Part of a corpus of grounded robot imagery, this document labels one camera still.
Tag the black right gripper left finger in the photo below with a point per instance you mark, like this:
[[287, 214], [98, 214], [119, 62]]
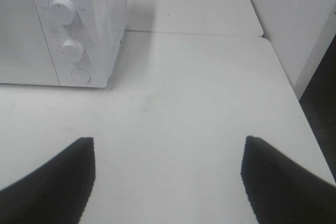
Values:
[[56, 192]]

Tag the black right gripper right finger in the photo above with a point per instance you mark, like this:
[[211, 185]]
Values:
[[280, 190]]

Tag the white microwave door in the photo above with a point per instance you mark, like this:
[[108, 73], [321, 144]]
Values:
[[25, 58]]

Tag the white microwave oven body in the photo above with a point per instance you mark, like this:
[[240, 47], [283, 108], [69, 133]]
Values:
[[99, 26]]

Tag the upper white microwave knob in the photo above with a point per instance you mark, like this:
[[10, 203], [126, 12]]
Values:
[[63, 11]]

